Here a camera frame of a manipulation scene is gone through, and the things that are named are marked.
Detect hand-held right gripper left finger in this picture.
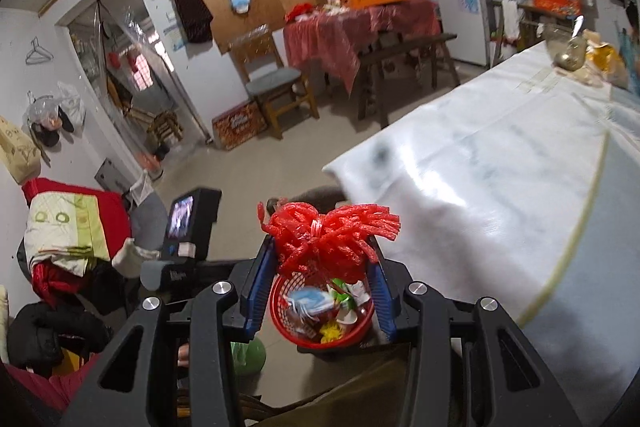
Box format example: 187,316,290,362
60,237,278,427

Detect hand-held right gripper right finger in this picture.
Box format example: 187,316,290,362
367,251,583,427

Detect red plastic basket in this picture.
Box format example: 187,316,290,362
269,268,376,350

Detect blue white wrapper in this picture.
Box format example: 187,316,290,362
285,288,336,323

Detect white cloth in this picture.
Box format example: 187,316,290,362
111,237,161,279

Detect green plastic bag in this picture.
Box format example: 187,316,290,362
231,338,268,377

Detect brown round stool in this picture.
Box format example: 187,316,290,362
267,186,346,212

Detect small wooden stool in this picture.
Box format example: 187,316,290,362
145,109,185,145

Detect orange cardboard box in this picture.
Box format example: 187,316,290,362
211,99,268,152

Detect red white green quilt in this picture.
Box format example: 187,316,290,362
22,177,133,278

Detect clear plastic door curtain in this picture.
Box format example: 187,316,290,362
67,0,211,168

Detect wooden chair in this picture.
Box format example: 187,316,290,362
229,24,321,140

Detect white plastic bag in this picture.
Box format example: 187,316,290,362
56,81,87,138

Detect black jacket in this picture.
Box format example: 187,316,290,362
7,299,113,378

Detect clear plastic bag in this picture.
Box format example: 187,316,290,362
26,94,63,132

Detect beige printed bag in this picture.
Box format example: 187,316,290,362
0,114,41,185

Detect black hanging cloth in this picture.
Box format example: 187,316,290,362
166,0,215,45

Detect side table with red cloth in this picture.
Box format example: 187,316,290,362
282,0,443,98

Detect wooden bench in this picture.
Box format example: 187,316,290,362
356,33,462,130

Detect glass bowl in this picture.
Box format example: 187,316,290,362
547,34,591,70

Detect yellow snack bag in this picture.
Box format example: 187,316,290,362
580,29,632,88

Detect wire clothes hanger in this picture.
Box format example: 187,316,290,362
25,36,55,66

